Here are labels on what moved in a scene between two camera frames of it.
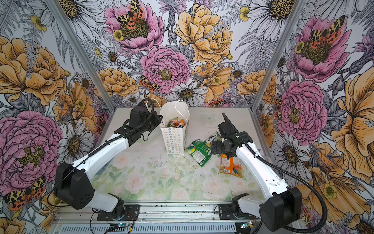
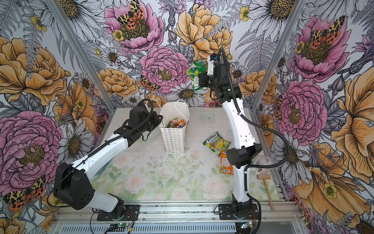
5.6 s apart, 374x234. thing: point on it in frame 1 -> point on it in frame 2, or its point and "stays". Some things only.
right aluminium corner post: [297, 7] stays
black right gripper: [218, 149] -> [202, 79]
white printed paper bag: [175, 119] stays
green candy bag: [200, 151] -> [198, 66]
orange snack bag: [227, 166] stays
